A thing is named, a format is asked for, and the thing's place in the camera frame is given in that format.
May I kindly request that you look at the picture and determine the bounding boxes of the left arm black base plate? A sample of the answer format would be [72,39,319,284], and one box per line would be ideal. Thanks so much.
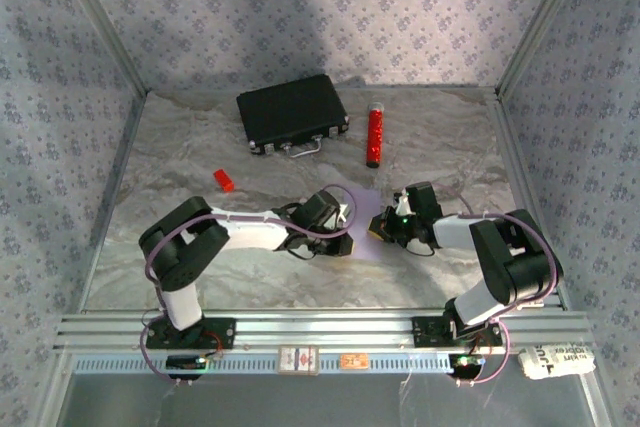
[145,317,237,351]

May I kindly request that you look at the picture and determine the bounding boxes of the marble patterned table cover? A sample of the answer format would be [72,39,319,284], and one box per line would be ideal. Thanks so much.
[82,86,566,311]

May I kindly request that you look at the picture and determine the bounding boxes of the aluminium frame post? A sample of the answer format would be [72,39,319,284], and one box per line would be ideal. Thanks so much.
[49,0,151,96]
[494,0,596,101]

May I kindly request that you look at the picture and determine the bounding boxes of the right black controller board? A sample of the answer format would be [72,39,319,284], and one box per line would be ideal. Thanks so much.
[448,353,485,379]

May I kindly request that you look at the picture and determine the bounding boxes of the grey metal panel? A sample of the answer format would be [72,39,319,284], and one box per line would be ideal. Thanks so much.
[59,374,609,427]

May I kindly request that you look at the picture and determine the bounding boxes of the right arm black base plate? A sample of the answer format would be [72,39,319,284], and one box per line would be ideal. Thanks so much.
[411,315,504,348]

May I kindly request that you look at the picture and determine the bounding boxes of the grey slotted cable duct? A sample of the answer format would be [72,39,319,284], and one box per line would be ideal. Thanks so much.
[72,352,451,376]

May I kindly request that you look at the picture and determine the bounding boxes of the aluminium table edge rail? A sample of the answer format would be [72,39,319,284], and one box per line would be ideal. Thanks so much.
[74,91,149,313]
[490,94,569,311]

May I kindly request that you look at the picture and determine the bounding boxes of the aluminium mounting rail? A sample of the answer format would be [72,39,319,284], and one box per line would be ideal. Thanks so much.
[54,310,592,351]

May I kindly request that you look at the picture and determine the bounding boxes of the purple square paper sheet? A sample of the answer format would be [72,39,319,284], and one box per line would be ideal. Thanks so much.
[343,186,382,264]

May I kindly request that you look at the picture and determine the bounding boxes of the gripper thin black wire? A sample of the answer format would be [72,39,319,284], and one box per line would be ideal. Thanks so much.
[287,244,322,261]
[405,239,436,258]

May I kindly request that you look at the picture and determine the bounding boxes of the black controller board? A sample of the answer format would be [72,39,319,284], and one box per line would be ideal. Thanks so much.
[448,353,485,379]
[166,354,209,381]

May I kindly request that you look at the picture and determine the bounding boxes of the left gripper thin black wire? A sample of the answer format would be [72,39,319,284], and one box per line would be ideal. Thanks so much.
[287,244,322,261]

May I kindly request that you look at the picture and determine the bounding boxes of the floral patterned backdrop cloth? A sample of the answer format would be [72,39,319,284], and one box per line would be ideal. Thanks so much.
[0,0,640,427]

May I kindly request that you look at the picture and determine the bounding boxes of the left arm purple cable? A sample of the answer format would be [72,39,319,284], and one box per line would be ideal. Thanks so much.
[139,183,358,388]

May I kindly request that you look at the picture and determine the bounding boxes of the red glitter tube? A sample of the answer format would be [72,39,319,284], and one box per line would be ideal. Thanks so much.
[366,102,384,170]

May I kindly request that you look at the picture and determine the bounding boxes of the left black controller board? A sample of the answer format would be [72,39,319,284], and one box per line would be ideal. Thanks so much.
[166,354,209,381]

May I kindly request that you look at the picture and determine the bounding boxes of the black briefcase with metal handle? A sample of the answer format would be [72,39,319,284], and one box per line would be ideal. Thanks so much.
[235,73,350,160]

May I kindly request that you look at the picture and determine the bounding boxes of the right gripper thin black wire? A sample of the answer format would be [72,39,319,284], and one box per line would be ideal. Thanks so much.
[405,239,436,258]

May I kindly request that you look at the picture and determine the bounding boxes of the white card with red print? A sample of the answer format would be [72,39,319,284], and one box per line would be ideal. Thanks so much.
[277,345,321,377]

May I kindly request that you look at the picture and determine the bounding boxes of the red rectangular block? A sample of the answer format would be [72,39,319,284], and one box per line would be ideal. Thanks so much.
[213,168,236,194]

